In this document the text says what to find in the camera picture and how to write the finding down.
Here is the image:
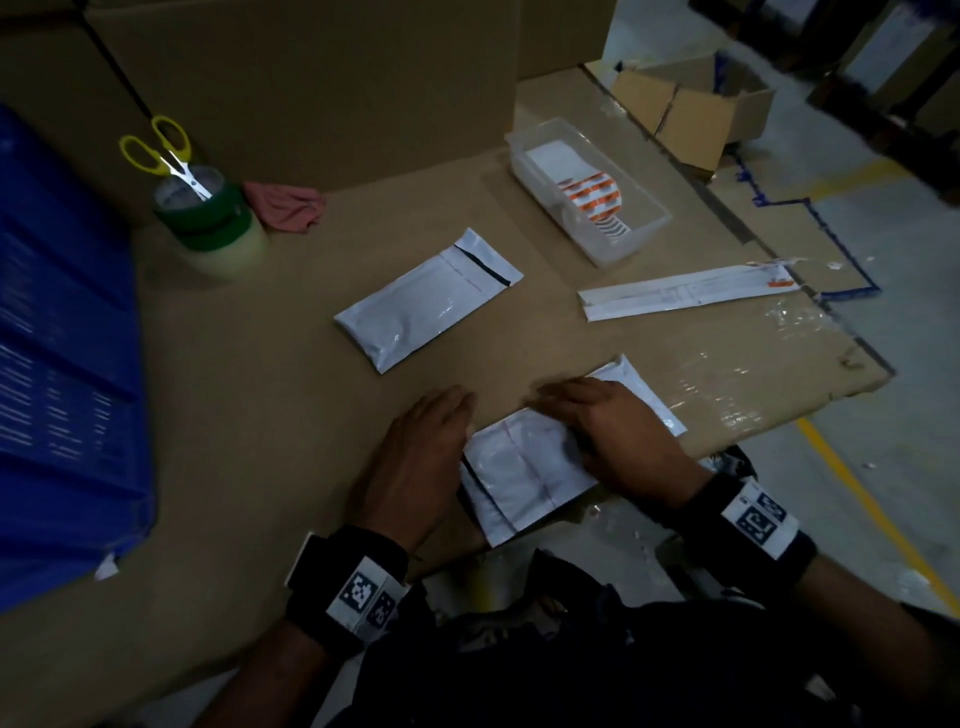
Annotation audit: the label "person's right hand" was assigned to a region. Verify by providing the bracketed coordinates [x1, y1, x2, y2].
[528, 377, 711, 518]

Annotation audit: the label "green tape roll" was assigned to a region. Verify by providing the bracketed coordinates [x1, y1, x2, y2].
[153, 164, 254, 253]

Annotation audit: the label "person's left forearm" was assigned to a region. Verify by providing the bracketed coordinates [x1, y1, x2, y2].
[193, 611, 361, 728]

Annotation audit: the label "blue plastic crate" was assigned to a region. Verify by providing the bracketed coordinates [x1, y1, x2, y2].
[0, 100, 158, 617]

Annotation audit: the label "large closed cardboard box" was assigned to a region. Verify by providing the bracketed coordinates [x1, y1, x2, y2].
[0, 0, 523, 228]

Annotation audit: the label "yellow handled scissors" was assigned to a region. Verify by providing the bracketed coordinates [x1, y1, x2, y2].
[119, 114, 216, 203]

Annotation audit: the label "black wrist strap with marker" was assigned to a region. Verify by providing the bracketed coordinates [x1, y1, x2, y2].
[283, 523, 412, 660]
[654, 445, 819, 603]

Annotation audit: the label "person's right forearm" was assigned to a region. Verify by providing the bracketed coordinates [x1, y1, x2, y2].
[791, 553, 960, 706]

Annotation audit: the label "person's left hand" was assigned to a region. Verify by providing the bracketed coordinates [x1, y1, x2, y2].
[352, 386, 479, 553]

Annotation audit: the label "clear plastic bin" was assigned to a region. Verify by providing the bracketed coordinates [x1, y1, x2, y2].
[504, 117, 673, 270]

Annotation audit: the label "plain cardboard box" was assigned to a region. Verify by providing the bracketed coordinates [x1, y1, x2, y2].
[517, 0, 621, 81]

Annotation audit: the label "open cardboard box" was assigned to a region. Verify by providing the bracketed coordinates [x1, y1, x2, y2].
[609, 51, 778, 175]

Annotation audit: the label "filled white mailer bag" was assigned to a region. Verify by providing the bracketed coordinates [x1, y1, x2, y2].
[333, 227, 525, 375]

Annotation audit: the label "pink cloth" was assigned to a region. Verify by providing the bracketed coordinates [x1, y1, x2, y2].
[241, 180, 328, 234]

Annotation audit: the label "orange striped label sheets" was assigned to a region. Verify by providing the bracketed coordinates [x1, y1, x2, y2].
[558, 171, 630, 241]

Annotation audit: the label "white mailer bag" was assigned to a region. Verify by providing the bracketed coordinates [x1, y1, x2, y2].
[333, 227, 525, 375]
[458, 354, 689, 549]

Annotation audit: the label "clear tape roll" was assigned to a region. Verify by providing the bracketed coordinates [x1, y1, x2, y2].
[174, 216, 270, 284]

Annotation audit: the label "long white paper strip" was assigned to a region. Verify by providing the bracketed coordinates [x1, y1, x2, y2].
[577, 258, 805, 323]

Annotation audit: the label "person's dark clothing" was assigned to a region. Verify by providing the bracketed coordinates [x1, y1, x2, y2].
[328, 549, 960, 728]

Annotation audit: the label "white card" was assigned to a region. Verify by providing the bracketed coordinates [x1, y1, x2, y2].
[524, 139, 595, 186]

